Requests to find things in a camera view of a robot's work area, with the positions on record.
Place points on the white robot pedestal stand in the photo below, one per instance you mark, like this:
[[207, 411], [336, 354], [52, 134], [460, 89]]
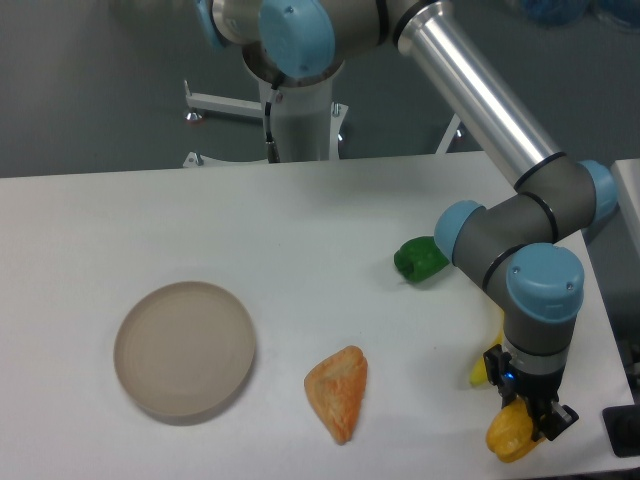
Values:
[[376, 105]]

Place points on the orange triangular toy food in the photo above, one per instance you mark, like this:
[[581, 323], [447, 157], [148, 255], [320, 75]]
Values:
[[335, 389]]

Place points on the yellow toy banana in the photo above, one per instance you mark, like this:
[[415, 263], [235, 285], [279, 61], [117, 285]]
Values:
[[478, 375]]

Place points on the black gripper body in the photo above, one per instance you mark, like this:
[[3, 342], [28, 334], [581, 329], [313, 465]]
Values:
[[533, 376]]

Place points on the green toy pepper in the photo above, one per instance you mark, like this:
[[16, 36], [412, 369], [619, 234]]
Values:
[[419, 259]]

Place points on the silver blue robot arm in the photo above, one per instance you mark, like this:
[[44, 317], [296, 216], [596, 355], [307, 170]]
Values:
[[511, 251]]

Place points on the yellow toy pepper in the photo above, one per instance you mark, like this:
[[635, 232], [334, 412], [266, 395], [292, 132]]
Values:
[[509, 436]]

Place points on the blue object top right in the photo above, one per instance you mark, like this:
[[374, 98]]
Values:
[[619, 15]]

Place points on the white side table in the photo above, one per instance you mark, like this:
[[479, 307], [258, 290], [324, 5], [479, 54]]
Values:
[[626, 174]]

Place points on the beige round plate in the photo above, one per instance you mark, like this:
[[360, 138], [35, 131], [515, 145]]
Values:
[[184, 352]]

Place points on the black device at edge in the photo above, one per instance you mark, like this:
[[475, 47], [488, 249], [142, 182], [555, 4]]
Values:
[[622, 426]]

